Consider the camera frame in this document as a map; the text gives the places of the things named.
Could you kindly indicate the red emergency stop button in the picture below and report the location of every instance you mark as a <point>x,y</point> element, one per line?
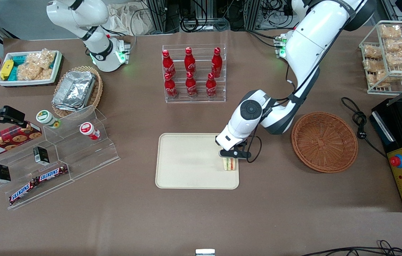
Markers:
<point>397,161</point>

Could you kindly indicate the red lid small jar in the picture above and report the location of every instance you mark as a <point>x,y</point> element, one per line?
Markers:
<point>89,131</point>

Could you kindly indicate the rice cracker bag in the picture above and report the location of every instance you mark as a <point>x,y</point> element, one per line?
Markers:
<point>42,58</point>
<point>32,72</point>

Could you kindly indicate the red cola bottle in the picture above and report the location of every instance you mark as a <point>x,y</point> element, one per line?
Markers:
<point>191,86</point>
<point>216,63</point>
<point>168,64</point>
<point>211,87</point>
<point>189,62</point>
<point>171,87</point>

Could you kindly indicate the clear bag fried snack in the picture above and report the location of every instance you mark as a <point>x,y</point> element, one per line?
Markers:
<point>391,31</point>
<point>372,52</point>
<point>378,79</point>
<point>400,51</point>
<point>374,65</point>

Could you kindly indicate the Walkers shortbread cookie box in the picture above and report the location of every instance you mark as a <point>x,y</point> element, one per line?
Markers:
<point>5,140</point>

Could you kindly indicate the clear acrylic stepped riser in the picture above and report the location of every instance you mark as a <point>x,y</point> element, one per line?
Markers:
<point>76,156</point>

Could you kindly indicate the white crumpled cloth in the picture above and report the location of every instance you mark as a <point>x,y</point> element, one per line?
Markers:
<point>126,17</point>

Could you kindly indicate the empty brown wicker basket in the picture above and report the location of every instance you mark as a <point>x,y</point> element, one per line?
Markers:
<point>324,142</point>

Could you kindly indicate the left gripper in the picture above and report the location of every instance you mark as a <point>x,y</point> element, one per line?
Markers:
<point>216,140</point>

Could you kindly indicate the black appliance yellow panel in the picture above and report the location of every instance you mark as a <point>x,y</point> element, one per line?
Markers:
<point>389,113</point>

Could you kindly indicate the small black carton box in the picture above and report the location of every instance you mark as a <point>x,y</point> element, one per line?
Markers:
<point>1,173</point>
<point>41,155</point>

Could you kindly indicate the green lid small jar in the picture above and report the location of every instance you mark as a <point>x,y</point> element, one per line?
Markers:
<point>46,118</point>

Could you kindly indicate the white rectangular snack bin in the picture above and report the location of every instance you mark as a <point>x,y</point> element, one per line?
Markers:
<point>5,82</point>

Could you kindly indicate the beige plastic tray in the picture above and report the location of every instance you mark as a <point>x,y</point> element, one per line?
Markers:
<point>190,161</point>

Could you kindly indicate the triangle sandwich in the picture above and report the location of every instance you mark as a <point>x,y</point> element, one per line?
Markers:
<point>230,164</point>

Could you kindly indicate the clear acrylic bottle rack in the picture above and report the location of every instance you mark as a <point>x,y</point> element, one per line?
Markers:
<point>200,101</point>

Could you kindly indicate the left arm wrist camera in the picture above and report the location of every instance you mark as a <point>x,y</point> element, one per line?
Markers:
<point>234,153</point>

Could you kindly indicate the teal snack packet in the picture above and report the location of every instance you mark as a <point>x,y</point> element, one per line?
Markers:
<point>19,58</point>

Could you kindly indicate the wicker basket with foil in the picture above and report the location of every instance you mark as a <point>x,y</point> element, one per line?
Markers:
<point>97,89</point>

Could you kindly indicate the small white box object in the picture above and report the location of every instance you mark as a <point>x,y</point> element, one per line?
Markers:
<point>205,252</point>

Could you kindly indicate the yellow snack packet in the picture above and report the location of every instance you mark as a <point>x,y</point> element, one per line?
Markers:
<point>6,69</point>

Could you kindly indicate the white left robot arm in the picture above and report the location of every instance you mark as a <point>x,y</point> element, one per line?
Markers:
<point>314,39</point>

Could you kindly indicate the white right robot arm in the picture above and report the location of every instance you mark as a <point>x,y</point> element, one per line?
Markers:
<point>96,42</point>

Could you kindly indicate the stacked aluminium foil containers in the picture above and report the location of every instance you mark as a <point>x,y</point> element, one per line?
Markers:
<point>74,90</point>

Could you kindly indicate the Snickers chocolate bar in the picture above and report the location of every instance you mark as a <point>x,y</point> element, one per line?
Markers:
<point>23,192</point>
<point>52,173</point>

